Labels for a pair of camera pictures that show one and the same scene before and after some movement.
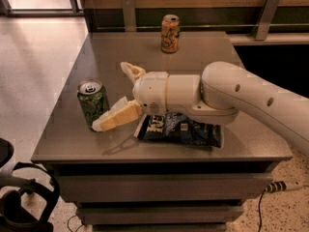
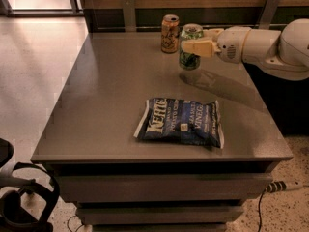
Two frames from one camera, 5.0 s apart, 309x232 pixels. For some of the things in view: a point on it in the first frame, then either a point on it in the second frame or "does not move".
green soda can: (94, 99) to (190, 33)
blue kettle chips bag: (175, 127) does not move
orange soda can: (170, 33) does not move
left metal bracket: (129, 14) does not move
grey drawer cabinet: (124, 184) does not move
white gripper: (151, 91) to (232, 44)
